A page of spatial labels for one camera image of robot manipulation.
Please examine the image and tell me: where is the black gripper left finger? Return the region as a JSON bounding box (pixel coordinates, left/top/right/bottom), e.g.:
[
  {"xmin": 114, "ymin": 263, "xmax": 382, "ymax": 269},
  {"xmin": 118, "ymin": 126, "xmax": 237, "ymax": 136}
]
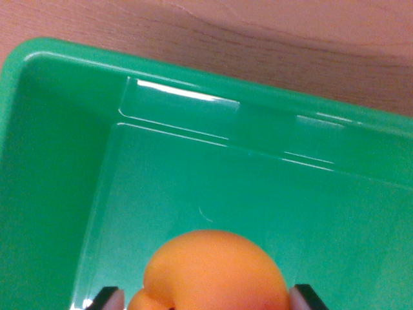
[{"xmin": 86, "ymin": 286, "xmax": 125, "ymax": 310}]

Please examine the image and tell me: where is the green plastic bin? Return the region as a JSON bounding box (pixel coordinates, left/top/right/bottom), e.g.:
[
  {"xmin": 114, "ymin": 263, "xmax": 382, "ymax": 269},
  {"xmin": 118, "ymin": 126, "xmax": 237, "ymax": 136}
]
[{"xmin": 0, "ymin": 37, "xmax": 413, "ymax": 310}]

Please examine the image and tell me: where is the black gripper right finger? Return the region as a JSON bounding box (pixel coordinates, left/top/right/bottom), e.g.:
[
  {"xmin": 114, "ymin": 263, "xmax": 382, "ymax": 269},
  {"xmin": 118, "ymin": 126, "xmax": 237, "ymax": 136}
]
[{"xmin": 288, "ymin": 284, "xmax": 330, "ymax": 310}]

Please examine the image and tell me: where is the yellow orange peach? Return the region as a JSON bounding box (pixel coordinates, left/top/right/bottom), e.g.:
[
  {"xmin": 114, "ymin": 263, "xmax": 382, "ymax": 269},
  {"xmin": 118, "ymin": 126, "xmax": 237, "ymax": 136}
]
[{"xmin": 127, "ymin": 229, "xmax": 290, "ymax": 310}]

